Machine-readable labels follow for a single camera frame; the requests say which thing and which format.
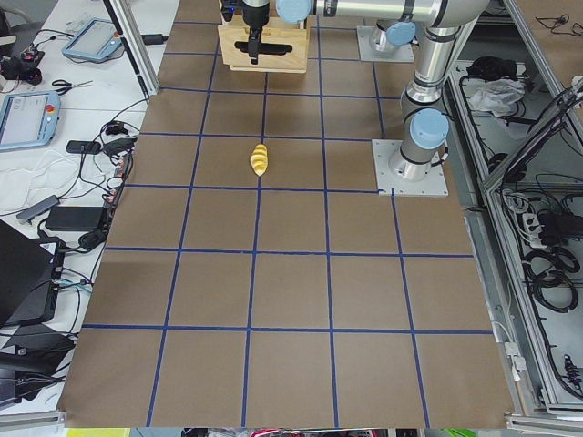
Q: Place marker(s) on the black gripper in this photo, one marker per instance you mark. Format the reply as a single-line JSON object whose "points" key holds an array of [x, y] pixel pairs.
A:
{"points": [[255, 14]]}

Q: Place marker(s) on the black drawer handle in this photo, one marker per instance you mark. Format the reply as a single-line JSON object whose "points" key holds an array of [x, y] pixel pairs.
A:
{"points": [[266, 48]]}

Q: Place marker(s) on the bread roll toy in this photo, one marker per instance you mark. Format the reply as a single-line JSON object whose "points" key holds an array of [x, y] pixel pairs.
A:
{"points": [[259, 160]]}

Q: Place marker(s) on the far teach pendant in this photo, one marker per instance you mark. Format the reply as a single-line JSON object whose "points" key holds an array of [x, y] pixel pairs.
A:
{"points": [[96, 42]]}

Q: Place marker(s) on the teach pendant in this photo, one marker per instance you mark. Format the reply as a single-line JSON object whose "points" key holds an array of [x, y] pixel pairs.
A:
{"points": [[96, 42], [29, 119]]}

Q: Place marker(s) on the black scissors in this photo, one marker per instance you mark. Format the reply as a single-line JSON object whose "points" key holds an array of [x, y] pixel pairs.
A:
{"points": [[62, 86]]}

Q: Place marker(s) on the near teach pendant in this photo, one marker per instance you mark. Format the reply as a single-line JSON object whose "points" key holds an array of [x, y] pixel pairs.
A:
{"points": [[29, 119]]}

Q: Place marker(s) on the black power adapter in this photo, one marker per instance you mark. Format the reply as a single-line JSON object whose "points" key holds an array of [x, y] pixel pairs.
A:
{"points": [[64, 218]]}

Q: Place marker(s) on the aluminium frame post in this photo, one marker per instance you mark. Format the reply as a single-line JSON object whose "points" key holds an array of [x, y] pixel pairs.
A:
{"points": [[126, 26]]}

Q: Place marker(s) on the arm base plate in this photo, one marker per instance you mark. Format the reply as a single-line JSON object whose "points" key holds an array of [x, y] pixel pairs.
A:
{"points": [[395, 176], [404, 55]]}

